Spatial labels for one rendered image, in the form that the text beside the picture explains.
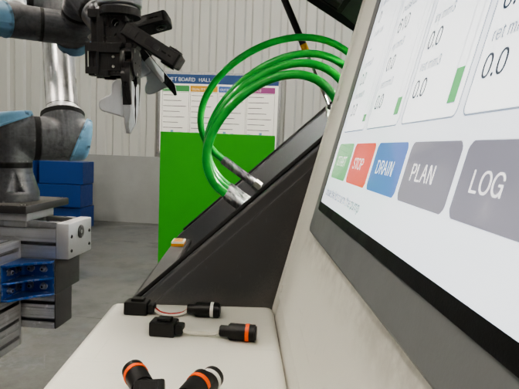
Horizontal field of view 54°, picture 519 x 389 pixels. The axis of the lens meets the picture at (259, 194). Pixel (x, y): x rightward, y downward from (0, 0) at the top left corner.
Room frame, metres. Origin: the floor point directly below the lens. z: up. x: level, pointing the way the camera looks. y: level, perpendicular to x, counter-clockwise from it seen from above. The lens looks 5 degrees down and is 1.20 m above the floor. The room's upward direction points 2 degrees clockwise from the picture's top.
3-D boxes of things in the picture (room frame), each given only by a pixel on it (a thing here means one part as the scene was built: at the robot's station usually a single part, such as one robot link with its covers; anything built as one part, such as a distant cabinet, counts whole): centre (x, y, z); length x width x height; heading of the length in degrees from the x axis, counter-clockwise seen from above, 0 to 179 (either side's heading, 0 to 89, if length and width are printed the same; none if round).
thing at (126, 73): (0.90, 0.23, 1.31); 0.05 x 0.02 x 0.09; 2
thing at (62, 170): (7.05, 2.97, 0.61); 1.26 x 0.48 x 1.22; 85
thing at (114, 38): (0.92, 0.26, 1.37); 0.09 x 0.08 x 0.12; 92
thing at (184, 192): (4.71, 0.38, 0.65); 0.95 x 0.86 x 1.30; 93
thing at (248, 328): (0.57, 0.06, 0.99); 0.12 x 0.02 x 0.02; 84
